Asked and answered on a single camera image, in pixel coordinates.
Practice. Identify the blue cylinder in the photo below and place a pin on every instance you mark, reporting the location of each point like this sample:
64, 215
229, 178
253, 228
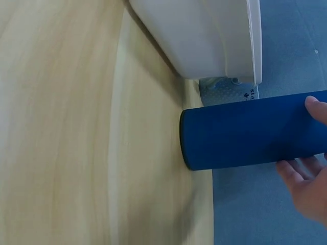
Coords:
242, 132

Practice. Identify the person's right hand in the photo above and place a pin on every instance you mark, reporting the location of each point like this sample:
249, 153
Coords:
310, 194

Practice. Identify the white plastic tub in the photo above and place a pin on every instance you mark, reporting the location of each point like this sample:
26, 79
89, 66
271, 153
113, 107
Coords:
204, 38

